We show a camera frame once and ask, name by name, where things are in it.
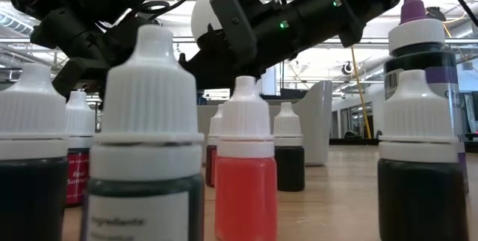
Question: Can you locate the grey plastic bin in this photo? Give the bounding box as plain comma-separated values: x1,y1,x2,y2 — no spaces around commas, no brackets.
196,80,334,167

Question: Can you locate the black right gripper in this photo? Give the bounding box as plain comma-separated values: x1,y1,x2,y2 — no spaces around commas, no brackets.
178,0,270,90

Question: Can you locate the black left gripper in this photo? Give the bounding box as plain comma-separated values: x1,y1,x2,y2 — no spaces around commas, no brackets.
7,0,137,98

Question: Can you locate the yellow hanging cable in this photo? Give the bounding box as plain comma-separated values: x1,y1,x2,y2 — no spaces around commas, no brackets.
350,45,373,140

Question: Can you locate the small dark red dropper bottle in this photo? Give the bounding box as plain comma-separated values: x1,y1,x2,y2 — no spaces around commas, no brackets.
204,103,225,189

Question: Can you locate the large purple-tipped coloring bottle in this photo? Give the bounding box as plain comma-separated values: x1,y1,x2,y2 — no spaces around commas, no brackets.
383,0,471,195

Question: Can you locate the small Red Sunset dropper bottle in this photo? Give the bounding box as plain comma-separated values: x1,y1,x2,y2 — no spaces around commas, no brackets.
65,89,97,207

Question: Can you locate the black aluminium table frame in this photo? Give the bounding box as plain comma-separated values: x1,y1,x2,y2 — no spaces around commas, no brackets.
329,138,380,146

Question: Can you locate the small bottle with ingredients label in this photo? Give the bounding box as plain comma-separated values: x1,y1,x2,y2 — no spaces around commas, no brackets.
79,24,205,241

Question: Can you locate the small orange-red dropper bottle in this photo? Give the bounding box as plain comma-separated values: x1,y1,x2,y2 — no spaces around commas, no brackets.
214,75,279,241

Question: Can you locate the black perforated equipment case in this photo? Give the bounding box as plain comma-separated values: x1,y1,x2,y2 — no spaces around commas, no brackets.
279,87,322,100

